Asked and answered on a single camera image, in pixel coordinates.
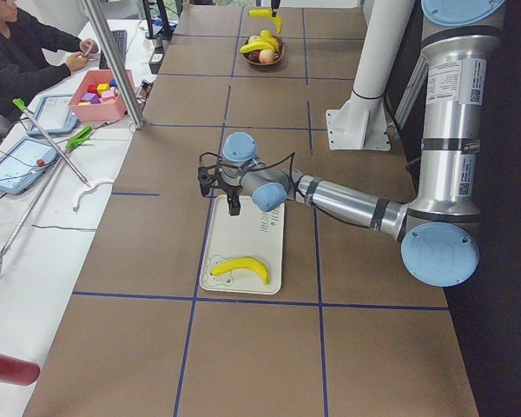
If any white bear serving tray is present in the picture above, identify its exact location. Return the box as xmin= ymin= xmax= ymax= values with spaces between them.
xmin=200 ymin=195 xmax=285 ymax=295

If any white hook part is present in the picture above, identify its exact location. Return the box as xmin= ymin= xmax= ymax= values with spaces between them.
xmin=72 ymin=177 xmax=115 ymax=212

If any red bottle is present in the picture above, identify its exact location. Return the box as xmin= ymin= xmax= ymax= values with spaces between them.
xmin=0 ymin=354 xmax=40 ymax=386

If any green handled reacher grabber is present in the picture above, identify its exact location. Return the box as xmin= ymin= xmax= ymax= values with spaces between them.
xmin=12 ymin=98 xmax=91 ymax=188

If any long metal reacher grabber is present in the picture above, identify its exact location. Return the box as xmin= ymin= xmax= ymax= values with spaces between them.
xmin=0 ymin=146 xmax=71 ymax=281

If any dark red apple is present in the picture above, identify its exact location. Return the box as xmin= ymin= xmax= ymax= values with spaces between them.
xmin=247 ymin=50 xmax=260 ymax=63

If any blue tablet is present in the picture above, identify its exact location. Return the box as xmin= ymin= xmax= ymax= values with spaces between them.
xmin=0 ymin=136 xmax=57 ymax=195
xmin=34 ymin=95 xmax=78 ymax=136

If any black keyboard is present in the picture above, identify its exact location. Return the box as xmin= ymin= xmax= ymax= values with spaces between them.
xmin=99 ymin=30 xmax=128 ymax=70

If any yellow banana moved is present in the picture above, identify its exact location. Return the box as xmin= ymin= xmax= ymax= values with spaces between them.
xmin=240 ymin=41 xmax=276 ymax=54
xmin=210 ymin=256 xmax=270 ymax=285
xmin=248 ymin=9 xmax=283 ymax=35

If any person in black jacket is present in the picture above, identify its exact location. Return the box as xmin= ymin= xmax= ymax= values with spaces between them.
xmin=0 ymin=1 xmax=99 ymax=122

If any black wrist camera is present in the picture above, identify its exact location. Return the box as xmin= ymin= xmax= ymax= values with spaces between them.
xmin=197 ymin=165 xmax=221 ymax=197

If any blue tablet near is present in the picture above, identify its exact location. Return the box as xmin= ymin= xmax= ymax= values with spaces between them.
xmin=0 ymin=136 xmax=57 ymax=195

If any aluminium frame post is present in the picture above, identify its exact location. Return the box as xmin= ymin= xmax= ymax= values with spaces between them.
xmin=82 ymin=0 xmax=144 ymax=130

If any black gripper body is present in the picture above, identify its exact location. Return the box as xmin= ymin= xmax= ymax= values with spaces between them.
xmin=219 ymin=180 xmax=242 ymax=204

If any yellow banana remaining in basket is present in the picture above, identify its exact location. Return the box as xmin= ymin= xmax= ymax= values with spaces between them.
xmin=260 ymin=30 xmax=280 ymax=52

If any blue tablet far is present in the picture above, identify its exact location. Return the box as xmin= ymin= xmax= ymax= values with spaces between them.
xmin=34 ymin=95 xmax=78 ymax=136

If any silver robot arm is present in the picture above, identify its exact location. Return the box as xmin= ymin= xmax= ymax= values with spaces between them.
xmin=200 ymin=1 xmax=506 ymax=287

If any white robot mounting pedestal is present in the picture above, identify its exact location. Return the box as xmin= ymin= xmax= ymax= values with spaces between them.
xmin=326 ymin=0 xmax=414 ymax=151

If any pink box of blocks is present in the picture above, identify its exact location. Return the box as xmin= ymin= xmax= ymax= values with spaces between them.
xmin=69 ymin=69 xmax=127 ymax=122

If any brown wicker fruit basket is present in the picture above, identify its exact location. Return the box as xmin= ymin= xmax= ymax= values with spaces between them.
xmin=240 ymin=41 xmax=285 ymax=66

